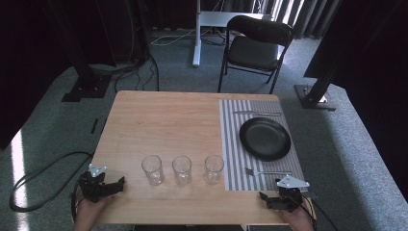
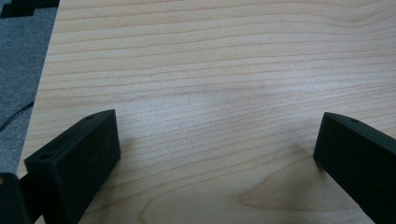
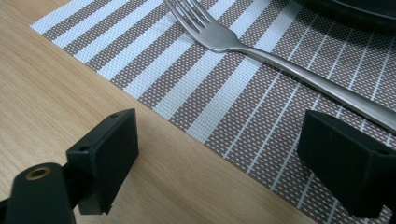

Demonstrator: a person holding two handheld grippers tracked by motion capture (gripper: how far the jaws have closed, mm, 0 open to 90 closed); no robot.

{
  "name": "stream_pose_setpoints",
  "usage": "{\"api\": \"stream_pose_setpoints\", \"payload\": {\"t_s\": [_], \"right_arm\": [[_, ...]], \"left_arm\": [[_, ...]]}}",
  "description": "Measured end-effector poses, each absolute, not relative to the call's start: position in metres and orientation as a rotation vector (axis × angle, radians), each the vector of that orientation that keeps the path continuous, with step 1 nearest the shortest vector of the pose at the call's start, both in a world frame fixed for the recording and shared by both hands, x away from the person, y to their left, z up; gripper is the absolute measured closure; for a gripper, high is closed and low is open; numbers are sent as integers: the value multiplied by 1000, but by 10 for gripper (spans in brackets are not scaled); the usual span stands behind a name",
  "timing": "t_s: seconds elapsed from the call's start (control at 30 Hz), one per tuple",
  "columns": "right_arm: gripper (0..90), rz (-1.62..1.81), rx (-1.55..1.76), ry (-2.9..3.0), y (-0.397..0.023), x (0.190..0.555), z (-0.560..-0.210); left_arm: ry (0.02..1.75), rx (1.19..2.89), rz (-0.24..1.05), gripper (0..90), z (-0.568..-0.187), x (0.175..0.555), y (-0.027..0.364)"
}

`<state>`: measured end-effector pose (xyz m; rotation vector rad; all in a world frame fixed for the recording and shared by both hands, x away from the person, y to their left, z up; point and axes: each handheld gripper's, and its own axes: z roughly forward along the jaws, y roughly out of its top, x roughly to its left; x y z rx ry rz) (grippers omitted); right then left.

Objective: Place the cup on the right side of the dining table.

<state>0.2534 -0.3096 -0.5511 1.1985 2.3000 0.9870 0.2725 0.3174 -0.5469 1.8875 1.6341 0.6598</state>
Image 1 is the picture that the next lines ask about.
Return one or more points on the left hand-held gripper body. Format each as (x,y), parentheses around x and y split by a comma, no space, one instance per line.
(93,187)

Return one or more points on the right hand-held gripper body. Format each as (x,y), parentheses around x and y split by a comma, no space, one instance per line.
(290,192)

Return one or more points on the person's left hand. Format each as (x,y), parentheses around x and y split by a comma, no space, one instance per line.
(89,211)

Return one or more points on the person's right hand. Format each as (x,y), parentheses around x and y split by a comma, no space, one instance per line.
(300,219)

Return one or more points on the silver fork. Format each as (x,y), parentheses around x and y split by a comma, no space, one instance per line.
(267,173)

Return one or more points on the clear drinking glass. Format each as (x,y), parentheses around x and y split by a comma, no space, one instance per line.
(213,169)
(182,170)
(152,170)

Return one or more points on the grey striped placemat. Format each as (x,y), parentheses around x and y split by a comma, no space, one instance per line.
(234,154)

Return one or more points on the black round plate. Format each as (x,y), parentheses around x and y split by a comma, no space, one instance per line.
(265,138)

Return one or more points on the small black floor strip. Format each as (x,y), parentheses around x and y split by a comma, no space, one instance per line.
(94,125)

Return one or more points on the silver table knife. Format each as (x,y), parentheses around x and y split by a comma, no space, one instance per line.
(256,113)

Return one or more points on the black metal stand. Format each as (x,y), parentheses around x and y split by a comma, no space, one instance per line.
(88,83)
(316,93)

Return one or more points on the black folding chair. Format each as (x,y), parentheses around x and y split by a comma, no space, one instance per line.
(253,51)

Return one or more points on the grey curtain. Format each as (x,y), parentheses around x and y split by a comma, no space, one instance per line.
(301,14)

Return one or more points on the white desk frame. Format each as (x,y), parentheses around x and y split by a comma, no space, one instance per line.
(198,38)

